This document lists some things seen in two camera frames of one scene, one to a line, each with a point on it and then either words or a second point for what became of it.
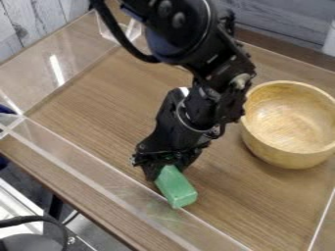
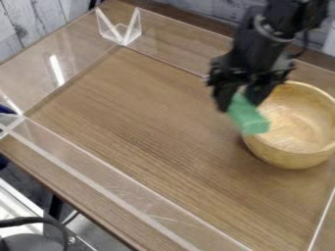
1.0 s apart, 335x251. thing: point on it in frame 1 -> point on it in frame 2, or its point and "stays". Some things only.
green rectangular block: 174,186 -> 250,120
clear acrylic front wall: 118,203 stays
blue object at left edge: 6,109 stays
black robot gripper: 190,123 -> 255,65
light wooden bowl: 289,125 stays
